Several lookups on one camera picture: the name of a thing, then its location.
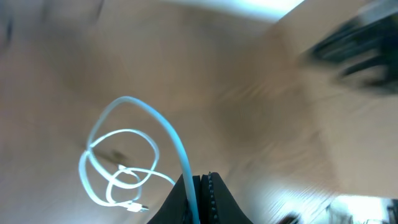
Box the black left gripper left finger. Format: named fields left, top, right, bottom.
left=148, top=175, right=193, bottom=224

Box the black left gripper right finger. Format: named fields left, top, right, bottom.
left=200, top=172, right=252, bottom=224

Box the white USB cable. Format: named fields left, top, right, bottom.
left=77, top=95, right=200, bottom=224

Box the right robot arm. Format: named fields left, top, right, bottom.
left=307, top=0, right=397, bottom=95

